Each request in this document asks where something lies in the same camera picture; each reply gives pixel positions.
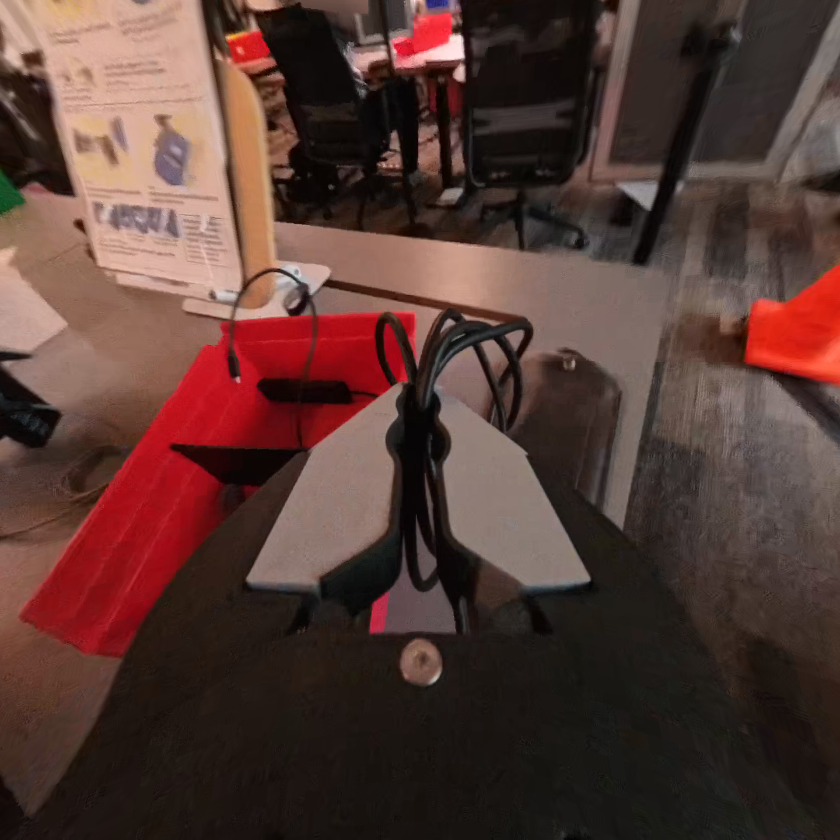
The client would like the blank white sheet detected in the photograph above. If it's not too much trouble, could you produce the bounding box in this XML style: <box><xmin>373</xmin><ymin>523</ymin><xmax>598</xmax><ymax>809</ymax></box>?
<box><xmin>617</xmin><ymin>180</ymin><xmax>685</xmax><ymax>212</ymax></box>

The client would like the short black hub cable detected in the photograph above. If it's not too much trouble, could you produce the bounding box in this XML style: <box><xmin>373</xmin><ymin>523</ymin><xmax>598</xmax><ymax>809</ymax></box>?
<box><xmin>226</xmin><ymin>267</ymin><xmax>320</xmax><ymax>395</ymax></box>

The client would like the red plastic bin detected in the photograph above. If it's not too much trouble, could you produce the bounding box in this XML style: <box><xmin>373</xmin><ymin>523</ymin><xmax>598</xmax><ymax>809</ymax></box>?
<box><xmin>226</xmin><ymin>29</ymin><xmax>271</xmax><ymax>64</ymax></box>
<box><xmin>18</xmin><ymin>312</ymin><xmax>419</xmax><ymax>658</ymax></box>
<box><xmin>392</xmin><ymin>12</ymin><xmax>455</xmax><ymax>58</ymax></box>

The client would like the black office chair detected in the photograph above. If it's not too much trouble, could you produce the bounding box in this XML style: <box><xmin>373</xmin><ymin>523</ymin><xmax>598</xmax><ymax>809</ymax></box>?
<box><xmin>258</xmin><ymin>5</ymin><xmax>421</xmax><ymax>231</ymax></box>
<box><xmin>459</xmin><ymin>0</ymin><xmax>603</xmax><ymax>252</ymax></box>

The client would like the wooden board stand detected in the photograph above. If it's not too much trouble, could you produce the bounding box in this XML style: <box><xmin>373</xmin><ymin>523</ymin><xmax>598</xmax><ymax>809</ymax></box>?
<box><xmin>213</xmin><ymin>58</ymin><xmax>278</xmax><ymax>311</ymax></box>

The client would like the grey framed panel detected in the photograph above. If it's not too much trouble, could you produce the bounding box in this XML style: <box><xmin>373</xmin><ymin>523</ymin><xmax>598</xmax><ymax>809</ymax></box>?
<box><xmin>587</xmin><ymin>0</ymin><xmax>840</xmax><ymax>186</ymax></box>

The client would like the black panel stand pole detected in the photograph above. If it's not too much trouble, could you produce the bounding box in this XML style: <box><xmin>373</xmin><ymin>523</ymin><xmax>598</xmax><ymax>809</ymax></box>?
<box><xmin>633</xmin><ymin>23</ymin><xmax>739</xmax><ymax>265</ymax></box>

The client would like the black object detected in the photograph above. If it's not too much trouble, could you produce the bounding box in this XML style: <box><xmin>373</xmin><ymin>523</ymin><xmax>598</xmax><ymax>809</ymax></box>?
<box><xmin>0</xmin><ymin>351</ymin><xmax>63</xmax><ymax>448</ymax></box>

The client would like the black usb hub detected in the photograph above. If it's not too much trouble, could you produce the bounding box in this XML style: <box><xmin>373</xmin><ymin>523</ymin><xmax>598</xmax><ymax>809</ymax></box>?
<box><xmin>256</xmin><ymin>377</ymin><xmax>353</xmax><ymax>406</ymax></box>

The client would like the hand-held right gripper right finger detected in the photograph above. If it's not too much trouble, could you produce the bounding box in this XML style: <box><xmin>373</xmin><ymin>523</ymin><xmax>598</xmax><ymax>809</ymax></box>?
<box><xmin>430</xmin><ymin>388</ymin><xmax>593</xmax><ymax>634</ymax></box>

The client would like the black usb cable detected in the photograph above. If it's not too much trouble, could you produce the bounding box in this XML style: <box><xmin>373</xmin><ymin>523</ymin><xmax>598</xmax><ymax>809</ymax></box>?
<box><xmin>374</xmin><ymin>307</ymin><xmax>534</xmax><ymax>595</ymax></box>

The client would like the printed instruction sheet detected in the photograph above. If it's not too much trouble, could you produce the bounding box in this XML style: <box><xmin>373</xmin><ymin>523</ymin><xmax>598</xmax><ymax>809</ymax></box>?
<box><xmin>29</xmin><ymin>0</ymin><xmax>245</xmax><ymax>291</ymax></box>

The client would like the white stand base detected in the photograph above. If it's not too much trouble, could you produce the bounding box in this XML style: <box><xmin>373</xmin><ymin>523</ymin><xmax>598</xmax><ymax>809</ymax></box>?
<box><xmin>182</xmin><ymin>262</ymin><xmax>332</xmax><ymax>322</ymax></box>

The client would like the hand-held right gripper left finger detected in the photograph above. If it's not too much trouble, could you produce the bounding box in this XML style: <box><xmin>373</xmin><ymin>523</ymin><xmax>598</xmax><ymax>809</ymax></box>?
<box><xmin>245</xmin><ymin>382</ymin><xmax>409</xmax><ymax>616</ymax></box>

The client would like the dark plate with screw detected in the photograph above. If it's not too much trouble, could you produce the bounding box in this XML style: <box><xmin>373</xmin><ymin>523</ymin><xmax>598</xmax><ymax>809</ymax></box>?
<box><xmin>491</xmin><ymin>350</ymin><xmax>623</xmax><ymax>529</ymax></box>

